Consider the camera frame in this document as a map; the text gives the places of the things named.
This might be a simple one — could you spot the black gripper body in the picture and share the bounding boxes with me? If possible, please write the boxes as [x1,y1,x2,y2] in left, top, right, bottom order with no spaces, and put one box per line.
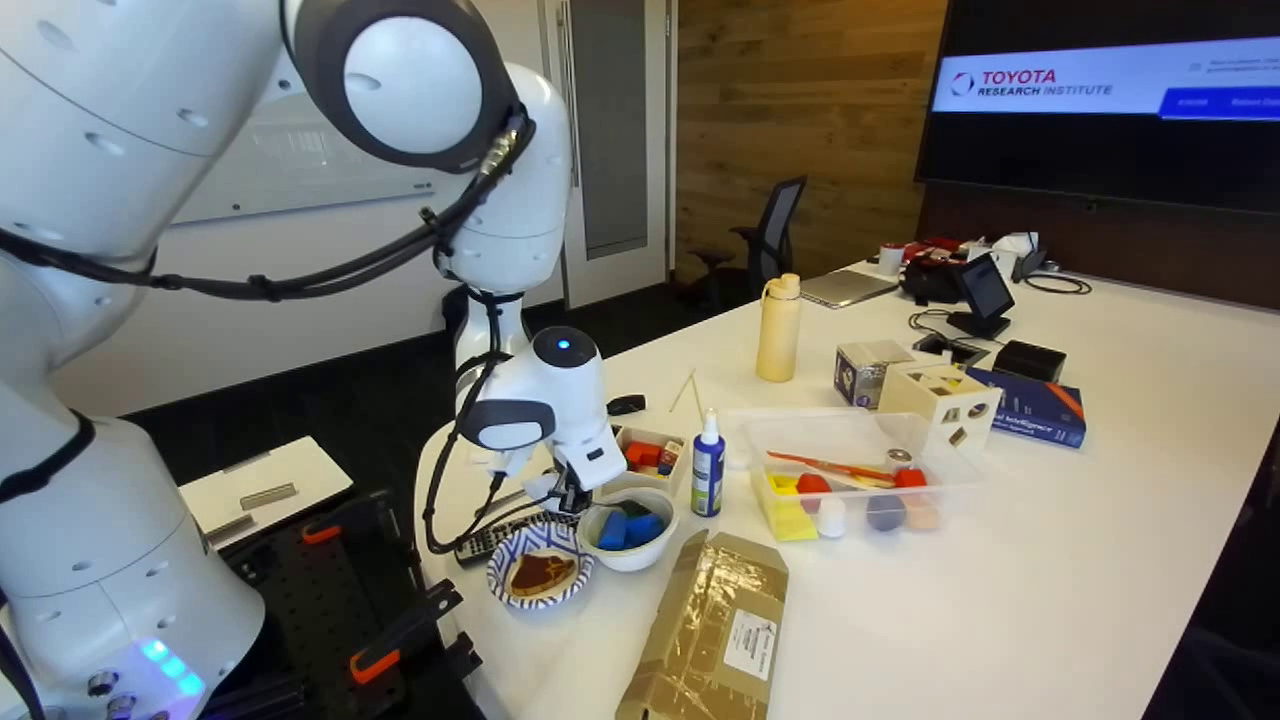
[536,447,601,521]

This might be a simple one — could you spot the small tray of coloured blocks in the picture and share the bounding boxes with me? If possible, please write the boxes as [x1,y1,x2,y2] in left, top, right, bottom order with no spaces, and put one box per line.
[614,424,692,500]

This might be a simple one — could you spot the white bowl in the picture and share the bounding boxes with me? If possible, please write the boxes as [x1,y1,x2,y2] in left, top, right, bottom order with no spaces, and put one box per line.
[576,482,683,581]

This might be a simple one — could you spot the blue patterned bowl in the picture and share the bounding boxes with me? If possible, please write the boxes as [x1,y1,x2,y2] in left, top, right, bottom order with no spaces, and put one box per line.
[484,521,601,616]

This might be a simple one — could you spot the blue toy block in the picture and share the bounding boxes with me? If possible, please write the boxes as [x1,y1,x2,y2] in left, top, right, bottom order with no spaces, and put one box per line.
[592,500,673,554]

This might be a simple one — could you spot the black remote control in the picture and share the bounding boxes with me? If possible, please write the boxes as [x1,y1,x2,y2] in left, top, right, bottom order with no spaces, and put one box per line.
[448,525,519,573]

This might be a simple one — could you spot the white bottle with blue label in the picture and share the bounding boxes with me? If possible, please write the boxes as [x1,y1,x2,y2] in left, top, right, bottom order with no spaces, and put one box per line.
[687,413,733,525]

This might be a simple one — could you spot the thin wooden skewer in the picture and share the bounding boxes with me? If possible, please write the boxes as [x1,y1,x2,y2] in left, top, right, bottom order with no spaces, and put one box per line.
[663,363,707,424]

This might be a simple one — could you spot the gold foil bag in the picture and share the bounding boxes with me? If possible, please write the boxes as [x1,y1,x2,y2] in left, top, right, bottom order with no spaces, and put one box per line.
[612,527,793,720]

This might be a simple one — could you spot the yellow toy block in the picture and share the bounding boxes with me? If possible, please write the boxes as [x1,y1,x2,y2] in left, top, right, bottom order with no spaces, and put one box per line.
[757,466,825,546]

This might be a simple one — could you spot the black stand with orange clips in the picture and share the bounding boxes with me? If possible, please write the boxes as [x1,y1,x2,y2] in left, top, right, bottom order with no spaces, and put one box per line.
[211,482,488,720]

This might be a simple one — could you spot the cream squeeze bottle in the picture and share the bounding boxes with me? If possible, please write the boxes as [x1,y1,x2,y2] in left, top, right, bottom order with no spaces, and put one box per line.
[752,269,806,389]

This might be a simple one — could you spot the orange toy stick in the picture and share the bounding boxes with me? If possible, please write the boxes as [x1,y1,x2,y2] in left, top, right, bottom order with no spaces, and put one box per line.
[764,447,899,489]

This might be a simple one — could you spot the small white bottle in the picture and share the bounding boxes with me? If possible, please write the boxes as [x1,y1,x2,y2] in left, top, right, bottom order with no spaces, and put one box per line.
[816,491,851,545]

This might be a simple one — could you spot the clear plastic bin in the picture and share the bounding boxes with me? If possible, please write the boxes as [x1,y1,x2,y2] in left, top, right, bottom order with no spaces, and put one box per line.
[724,403,969,546]

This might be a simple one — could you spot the white flat board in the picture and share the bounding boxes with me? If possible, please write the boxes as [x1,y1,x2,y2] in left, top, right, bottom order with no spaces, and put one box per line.
[176,432,358,552]

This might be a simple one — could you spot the black office chair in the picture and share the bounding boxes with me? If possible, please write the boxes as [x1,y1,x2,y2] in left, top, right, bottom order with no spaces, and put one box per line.
[694,173,812,304]

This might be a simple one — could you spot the grey cube box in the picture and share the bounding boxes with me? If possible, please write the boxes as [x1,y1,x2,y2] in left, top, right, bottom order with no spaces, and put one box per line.
[830,334,919,413]

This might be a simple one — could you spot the white door with glass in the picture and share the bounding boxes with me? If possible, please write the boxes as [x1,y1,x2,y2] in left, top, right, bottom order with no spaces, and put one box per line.
[536,0,683,311]

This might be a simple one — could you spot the grey laptop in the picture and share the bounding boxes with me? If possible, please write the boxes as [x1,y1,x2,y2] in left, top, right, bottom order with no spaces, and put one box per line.
[796,263,906,311]

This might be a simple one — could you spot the black bag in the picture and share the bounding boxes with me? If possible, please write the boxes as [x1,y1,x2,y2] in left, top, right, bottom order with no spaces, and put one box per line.
[899,251,977,306]

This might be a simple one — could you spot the black tablet on stand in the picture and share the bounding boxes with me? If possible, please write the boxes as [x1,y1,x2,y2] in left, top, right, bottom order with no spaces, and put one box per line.
[944,251,1019,344]

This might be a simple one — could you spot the blue cardboard box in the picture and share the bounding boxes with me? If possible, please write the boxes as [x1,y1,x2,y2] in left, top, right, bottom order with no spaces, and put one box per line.
[963,363,1090,453]

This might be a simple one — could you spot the small black box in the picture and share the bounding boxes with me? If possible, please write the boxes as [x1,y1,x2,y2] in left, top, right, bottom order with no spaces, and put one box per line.
[991,334,1071,389]

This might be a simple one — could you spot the white device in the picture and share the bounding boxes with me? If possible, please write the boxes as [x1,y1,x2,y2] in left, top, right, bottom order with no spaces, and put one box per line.
[987,229,1047,285]

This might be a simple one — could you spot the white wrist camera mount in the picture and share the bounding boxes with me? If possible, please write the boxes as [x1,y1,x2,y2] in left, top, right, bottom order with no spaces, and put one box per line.
[555,420,633,495]

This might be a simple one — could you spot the wall whiteboard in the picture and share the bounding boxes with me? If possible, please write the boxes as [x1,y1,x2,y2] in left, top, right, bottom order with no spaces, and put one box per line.
[165,53,443,231]

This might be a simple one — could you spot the coiled grey cable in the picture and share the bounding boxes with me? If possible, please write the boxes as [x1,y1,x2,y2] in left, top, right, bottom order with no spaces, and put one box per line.
[1025,269,1101,299]

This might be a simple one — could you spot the wall television screen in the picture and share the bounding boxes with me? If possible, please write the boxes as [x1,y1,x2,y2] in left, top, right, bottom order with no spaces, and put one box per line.
[915,0,1280,216]

